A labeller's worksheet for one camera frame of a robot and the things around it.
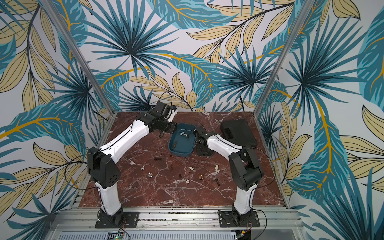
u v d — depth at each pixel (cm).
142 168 90
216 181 86
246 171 49
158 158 96
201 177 87
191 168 90
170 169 90
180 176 88
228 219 74
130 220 74
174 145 100
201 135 75
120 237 71
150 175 87
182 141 105
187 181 85
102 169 47
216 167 90
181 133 105
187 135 103
